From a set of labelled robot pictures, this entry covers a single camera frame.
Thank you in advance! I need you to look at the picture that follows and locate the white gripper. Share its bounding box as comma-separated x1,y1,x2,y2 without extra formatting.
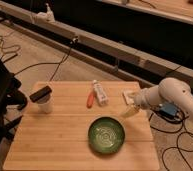
121,88,152,118

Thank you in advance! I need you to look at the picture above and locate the white bottle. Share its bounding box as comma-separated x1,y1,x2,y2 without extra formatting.
93,80,108,106

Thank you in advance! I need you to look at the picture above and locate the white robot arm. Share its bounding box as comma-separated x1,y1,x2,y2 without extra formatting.
121,77,193,120

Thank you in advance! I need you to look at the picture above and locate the green ceramic bowl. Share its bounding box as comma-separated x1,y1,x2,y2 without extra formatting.
88,117,125,155

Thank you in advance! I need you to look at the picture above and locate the white card on table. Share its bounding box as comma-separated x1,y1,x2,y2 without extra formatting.
123,90,135,105

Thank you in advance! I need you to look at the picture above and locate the blue box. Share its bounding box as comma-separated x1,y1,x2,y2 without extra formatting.
159,103,178,118

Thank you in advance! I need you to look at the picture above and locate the orange sausage toy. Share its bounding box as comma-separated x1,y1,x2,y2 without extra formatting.
86,91,95,108

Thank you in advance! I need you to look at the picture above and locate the white cup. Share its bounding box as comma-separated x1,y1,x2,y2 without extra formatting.
37,94,53,114

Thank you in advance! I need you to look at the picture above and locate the black chair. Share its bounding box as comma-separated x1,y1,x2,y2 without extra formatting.
0,41,29,163

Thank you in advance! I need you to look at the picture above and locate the black cable right floor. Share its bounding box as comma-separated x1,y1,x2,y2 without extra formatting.
148,108,193,171

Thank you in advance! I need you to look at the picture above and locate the black floor cable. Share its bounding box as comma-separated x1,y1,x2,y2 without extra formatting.
0,24,78,83

